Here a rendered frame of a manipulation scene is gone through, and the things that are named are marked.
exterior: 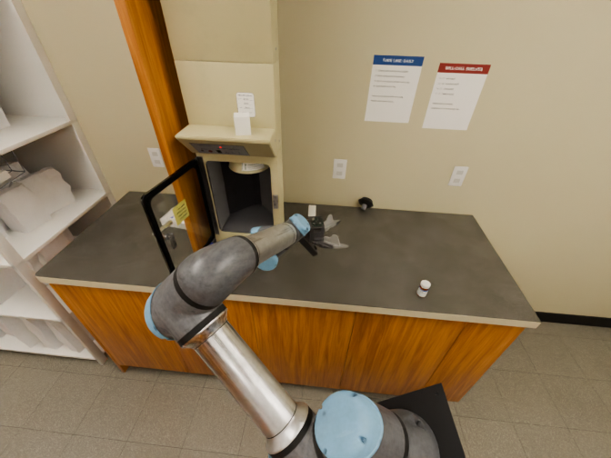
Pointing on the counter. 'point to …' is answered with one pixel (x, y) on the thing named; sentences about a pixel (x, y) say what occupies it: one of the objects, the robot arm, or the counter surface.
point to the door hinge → (207, 193)
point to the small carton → (242, 124)
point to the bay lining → (237, 189)
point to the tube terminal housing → (229, 84)
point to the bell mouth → (247, 167)
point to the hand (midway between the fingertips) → (345, 233)
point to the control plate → (220, 149)
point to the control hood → (261, 140)
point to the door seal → (155, 216)
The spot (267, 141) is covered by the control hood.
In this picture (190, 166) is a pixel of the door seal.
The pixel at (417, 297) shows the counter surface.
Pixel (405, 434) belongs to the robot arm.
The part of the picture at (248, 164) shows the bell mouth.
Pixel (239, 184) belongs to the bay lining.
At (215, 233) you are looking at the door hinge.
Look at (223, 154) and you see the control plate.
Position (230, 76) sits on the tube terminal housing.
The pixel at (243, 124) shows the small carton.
